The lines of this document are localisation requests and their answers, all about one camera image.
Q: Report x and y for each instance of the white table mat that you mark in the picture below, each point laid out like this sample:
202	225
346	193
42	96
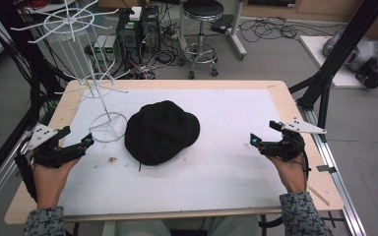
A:
216	170

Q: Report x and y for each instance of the person's right hand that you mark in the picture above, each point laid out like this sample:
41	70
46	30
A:
292	175

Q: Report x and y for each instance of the flat black box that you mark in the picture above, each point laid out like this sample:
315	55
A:
222	23

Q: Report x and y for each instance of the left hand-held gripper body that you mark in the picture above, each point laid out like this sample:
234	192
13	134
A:
47	154

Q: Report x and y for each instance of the grey rounded shell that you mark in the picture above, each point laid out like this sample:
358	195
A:
357	52

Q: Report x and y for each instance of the black hat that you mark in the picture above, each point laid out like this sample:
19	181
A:
162	132

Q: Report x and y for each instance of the black device on board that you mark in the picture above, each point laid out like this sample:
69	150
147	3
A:
372	74

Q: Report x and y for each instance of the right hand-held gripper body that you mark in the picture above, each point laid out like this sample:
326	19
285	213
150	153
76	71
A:
287	147

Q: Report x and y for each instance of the thin wooden stick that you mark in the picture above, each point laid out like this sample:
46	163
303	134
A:
319	195

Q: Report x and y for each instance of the white desk leg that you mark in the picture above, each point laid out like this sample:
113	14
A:
238	36

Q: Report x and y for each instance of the black metal frame post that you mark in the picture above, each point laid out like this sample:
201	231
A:
338	57
19	49

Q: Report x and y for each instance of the black round stool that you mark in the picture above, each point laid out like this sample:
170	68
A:
202	10

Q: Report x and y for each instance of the grey tape piece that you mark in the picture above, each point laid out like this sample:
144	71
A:
326	168

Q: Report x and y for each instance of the small white box device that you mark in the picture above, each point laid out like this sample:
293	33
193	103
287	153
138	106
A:
111	47
100	46

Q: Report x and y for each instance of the white power adapter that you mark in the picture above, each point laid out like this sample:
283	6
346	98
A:
135	13

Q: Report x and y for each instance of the black computer tower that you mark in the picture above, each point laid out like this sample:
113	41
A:
150	29
128	36

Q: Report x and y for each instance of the white floor board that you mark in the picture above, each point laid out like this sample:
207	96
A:
338	77

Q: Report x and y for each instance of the person's left hand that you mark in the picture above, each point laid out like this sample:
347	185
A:
50	180

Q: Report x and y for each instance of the aluminium rail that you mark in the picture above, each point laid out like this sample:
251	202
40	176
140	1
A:
336	178
0	183

